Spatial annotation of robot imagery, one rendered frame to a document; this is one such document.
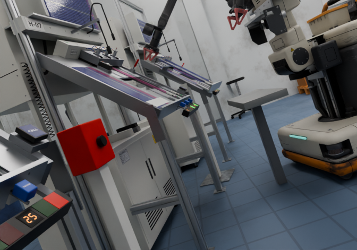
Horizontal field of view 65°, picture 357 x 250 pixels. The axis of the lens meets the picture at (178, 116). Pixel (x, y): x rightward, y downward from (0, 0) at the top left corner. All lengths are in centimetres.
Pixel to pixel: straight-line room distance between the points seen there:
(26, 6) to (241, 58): 438
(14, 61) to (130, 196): 92
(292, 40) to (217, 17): 393
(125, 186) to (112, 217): 43
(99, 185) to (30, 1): 112
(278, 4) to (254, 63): 382
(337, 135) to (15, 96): 172
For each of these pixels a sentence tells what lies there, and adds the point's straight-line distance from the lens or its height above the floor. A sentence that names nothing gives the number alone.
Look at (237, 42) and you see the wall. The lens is 563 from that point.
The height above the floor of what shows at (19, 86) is 108.
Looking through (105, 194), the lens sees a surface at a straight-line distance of 105.
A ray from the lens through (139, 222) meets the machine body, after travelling 155.
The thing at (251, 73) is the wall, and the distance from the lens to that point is 562.
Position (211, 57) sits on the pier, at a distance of 529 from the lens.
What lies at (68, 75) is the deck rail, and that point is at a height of 104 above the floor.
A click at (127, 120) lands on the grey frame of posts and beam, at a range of 216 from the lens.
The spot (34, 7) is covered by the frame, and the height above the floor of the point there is 146.
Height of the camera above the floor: 76
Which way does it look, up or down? 4 degrees down
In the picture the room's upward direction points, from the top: 20 degrees counter-clockwise
